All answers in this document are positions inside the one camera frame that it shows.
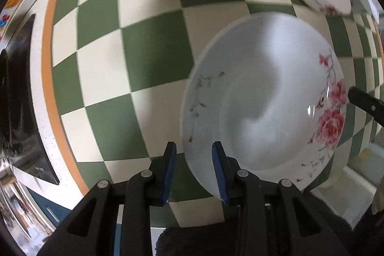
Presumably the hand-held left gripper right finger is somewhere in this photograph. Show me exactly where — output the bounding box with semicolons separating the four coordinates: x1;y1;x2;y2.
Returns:
211;140;350;256

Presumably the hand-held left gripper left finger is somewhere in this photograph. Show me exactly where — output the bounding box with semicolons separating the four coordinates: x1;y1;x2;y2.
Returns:
37;141;177;256

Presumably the green white checkered tablecloth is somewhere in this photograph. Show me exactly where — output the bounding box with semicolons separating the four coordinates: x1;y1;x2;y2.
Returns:
42;0;384;228

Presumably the white pink floral plate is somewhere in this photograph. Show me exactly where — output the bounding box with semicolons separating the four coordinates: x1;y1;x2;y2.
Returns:
180;12;349;205

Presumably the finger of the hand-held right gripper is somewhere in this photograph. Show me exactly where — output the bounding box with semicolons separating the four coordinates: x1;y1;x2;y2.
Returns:
347;86;384;126

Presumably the blue kitchen cabinet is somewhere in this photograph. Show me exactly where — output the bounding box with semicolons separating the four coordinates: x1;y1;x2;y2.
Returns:
28;188;125;244

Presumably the black cooktop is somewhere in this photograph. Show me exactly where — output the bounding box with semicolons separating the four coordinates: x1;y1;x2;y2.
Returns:
0;13;60;186

